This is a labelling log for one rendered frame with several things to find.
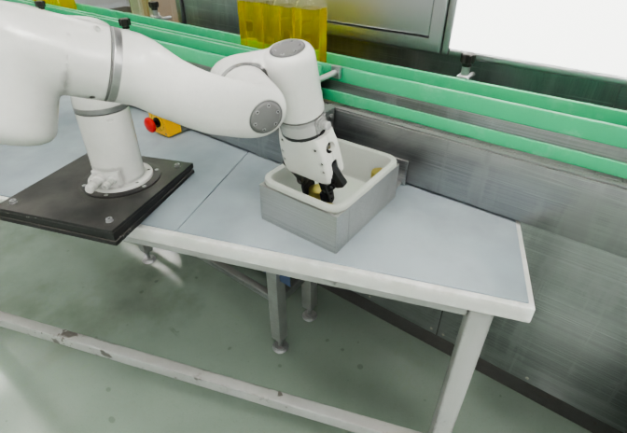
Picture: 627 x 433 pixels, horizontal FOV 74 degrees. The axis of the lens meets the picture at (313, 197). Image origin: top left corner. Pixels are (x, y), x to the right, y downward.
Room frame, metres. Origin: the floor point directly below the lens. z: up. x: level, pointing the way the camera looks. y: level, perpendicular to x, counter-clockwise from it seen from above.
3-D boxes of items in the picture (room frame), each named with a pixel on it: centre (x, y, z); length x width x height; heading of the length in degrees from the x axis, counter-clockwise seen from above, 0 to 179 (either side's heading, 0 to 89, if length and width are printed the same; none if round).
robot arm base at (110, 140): (0.73, 0.40, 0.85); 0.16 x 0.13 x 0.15; 175
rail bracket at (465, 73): (0.85, -0.31, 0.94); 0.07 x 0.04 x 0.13; 143
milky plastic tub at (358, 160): (0.68, -0.04, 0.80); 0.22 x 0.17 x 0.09; 143
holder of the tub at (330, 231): (0.70, -0.05, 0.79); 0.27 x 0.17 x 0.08; 143
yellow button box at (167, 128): (1.03, 0.38, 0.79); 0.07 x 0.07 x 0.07; 53
